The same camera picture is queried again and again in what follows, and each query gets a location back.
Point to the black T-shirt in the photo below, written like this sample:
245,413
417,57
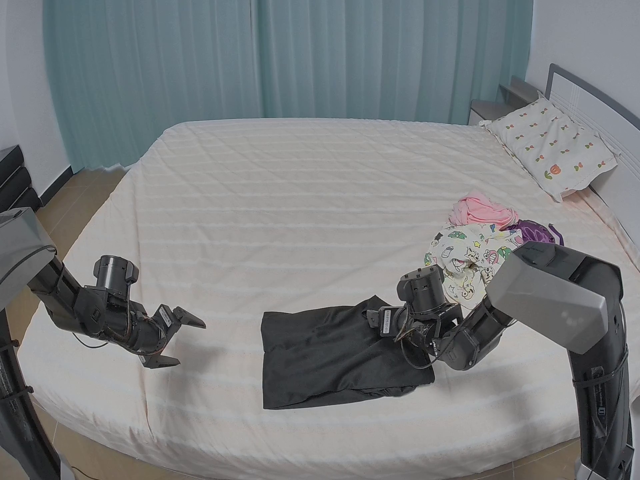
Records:
325,353

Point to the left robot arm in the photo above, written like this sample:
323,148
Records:
60,288

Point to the bed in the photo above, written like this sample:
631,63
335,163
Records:
300,193

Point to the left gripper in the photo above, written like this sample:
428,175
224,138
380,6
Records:
147,335

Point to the white printed pillow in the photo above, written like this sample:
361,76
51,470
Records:
550,143

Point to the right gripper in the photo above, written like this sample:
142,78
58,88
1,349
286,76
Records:
395,323

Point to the purple garment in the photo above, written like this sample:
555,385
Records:
535,230

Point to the white printed pyjama garment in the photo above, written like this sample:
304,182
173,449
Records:
465,253

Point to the grey bedside table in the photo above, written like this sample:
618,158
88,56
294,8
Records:
487,110

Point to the black chest of drawers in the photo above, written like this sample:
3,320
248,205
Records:
15,178

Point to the blue-green curtain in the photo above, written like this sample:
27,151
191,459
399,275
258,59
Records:
400,43
150,68

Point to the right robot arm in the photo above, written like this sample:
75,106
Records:
550,293

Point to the pink garment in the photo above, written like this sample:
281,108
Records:
482,210

